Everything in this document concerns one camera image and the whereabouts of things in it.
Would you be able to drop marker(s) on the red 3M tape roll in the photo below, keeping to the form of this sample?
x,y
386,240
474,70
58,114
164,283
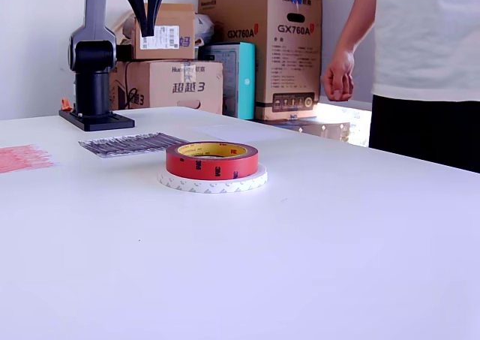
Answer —
x,y
210,165

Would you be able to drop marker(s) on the dark grey Piper robot arm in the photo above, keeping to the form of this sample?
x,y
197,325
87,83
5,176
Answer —
x,y
93,21

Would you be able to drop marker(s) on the person's right forearm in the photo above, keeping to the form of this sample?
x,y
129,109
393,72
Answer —
x,y
356,17

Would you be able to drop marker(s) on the wide white tape roll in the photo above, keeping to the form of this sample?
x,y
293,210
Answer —
x,y
225,187

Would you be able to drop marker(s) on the person's right hand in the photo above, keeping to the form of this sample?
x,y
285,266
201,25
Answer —
x,y
339,75

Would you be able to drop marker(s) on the cardboard box with shipping label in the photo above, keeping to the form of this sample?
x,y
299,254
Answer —
x,y
176,17

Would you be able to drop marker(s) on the tan paper bag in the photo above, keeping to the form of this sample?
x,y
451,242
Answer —
x,y
125,28

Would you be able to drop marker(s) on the white plastic bag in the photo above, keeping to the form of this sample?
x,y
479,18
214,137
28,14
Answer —
x,y
204,26

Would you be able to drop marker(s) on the wide brown printed carton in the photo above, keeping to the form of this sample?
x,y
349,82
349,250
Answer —
x,y
180,85

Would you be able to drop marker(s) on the tall GX760A cardboard box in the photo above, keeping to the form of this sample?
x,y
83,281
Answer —
x,y
262,55

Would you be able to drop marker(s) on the teal and grey box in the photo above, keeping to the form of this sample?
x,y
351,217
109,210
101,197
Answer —
x,y
245,81

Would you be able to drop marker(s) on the orange clamp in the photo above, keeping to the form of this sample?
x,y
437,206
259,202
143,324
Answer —
x,y
66,104

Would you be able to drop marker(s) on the paper with black scribble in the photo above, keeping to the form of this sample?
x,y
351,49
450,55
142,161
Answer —
x,y
127,145

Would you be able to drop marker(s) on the blank white paper sheet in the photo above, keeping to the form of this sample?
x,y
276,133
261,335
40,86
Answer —
x,y
243,133

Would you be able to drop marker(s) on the paper with red scribble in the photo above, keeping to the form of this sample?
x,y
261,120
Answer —
x,y
22,158

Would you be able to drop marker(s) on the person in white shirt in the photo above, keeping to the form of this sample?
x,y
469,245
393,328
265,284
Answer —
x,y
431,55

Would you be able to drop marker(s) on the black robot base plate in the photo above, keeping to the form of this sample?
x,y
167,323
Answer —
x,y
108,122

